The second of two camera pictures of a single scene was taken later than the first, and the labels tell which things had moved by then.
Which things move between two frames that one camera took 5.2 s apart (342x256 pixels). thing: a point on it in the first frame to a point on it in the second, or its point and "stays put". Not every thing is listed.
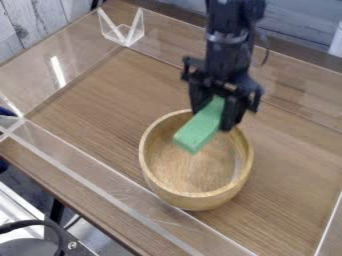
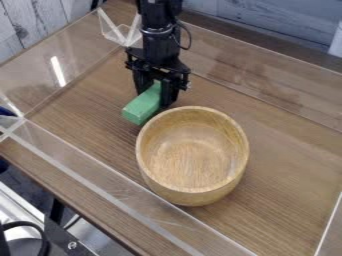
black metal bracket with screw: x=74 y=246 stays put
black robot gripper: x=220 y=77 to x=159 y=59
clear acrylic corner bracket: x=122 y=34 stays put
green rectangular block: x=197 y=132 to x=141 y=109
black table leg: x=57 y=212 stays put
